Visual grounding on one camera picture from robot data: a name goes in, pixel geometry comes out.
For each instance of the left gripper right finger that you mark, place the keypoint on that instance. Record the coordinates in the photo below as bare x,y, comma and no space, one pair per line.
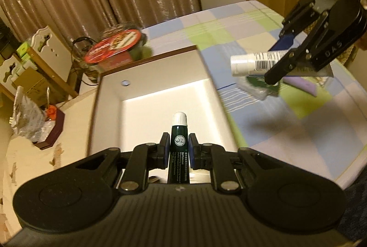
205,155

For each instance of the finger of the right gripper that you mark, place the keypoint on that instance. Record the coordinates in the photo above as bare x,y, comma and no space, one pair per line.
298,19
293,63

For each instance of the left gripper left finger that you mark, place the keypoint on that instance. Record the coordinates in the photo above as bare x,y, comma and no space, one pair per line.
154,155

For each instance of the purple cosmetic tube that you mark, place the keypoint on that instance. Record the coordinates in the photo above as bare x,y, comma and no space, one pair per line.
301,84

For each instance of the small dark green tube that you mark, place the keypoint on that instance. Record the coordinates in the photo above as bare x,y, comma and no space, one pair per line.
179,151

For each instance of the white cream tube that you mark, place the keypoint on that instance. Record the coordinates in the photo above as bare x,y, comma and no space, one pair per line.
257,64

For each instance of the green mentholatum blister card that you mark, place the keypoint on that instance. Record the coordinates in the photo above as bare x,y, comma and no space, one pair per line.
260,83

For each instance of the clear floss pick box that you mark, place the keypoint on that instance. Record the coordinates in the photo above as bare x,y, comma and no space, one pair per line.
244,85

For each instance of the woven chair cushion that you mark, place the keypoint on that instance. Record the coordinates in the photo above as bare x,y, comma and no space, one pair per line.
344,43

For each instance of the brown cardboard storage box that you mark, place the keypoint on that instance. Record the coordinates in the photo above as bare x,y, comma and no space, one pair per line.
136,103

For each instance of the checkered tablecloth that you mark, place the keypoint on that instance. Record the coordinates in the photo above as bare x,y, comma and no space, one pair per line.
324,133

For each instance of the dark wooden tray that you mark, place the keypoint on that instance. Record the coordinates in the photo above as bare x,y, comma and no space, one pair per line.
52,128

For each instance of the red lid noodle bowl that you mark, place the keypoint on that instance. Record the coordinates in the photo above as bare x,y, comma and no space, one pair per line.
118,50

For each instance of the metal spoon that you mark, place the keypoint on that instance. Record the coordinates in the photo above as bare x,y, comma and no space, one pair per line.
48,96

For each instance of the cartoon bear bedsheet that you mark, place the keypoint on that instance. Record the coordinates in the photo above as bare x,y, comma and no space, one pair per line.
23,161

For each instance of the glass kettle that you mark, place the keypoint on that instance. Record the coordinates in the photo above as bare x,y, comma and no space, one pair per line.
80,47

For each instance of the brown cardboard carton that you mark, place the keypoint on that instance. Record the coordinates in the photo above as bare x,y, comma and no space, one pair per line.
35,86

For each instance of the white wooden chair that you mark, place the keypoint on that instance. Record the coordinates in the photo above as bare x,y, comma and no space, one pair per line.
8,69
53,57

